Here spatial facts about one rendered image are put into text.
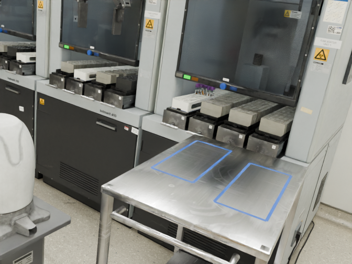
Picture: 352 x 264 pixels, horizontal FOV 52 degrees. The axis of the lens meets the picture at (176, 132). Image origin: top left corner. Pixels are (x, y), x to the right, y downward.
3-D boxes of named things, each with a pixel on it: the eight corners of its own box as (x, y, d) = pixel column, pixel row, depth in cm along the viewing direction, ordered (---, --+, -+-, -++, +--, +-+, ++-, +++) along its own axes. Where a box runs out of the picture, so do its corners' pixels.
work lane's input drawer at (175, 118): (220, 104, 237) (223, 91, 234) (240, 110, 231) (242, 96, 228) (156, 124, 178) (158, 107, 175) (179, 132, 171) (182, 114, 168)
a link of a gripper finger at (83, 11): (80, 2, 104) (78, 2, 105) (79, 27, 106) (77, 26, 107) (88, 3, 107) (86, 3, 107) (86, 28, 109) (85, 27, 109)
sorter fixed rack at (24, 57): (52, 60, 266) (52, 52, 264) (61, 63, 261) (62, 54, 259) (15, 61, 241) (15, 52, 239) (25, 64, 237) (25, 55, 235)
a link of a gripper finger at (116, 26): (120, 9, 101) (122, 9, 100) (118, 34, 103) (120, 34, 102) (113, 8, 98) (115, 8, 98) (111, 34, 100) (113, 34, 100)
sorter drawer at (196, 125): (242, 110, 230) (244, 97, 227) (262, 116, 223) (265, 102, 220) (182, 133, 170) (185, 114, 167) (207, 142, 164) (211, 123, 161)
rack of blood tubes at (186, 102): (199, 102, 205) (200, 91, 204) (214, 106, 201) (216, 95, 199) (170, 109, 181) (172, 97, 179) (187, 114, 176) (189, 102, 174)
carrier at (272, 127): (284, 136, 158) (287, 123, 156) (282, 138, 157) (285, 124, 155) (259, 129, 164) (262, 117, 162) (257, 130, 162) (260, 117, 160)
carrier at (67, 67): (76, 74, 221) (76, 64, 219) (73, 74, 220) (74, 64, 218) (63, 70, 227) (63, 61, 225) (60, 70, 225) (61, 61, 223)
